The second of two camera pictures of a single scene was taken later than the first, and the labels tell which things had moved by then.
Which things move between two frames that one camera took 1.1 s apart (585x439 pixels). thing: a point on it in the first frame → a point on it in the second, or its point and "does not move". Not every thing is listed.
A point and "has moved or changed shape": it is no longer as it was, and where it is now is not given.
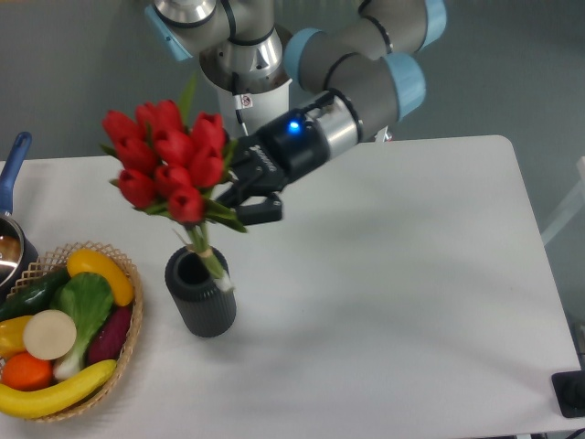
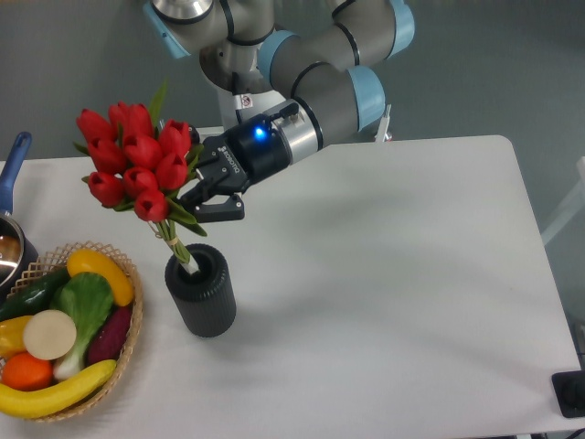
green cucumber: x=34 y=294 does not move
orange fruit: x=24 y=372 does not move
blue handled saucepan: x=17 y=251 does not move
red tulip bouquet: x=174 y=162 has moved or changed shape
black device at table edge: x=569 y=392 does not move
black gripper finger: x=269 y=210 → x=232 y=209
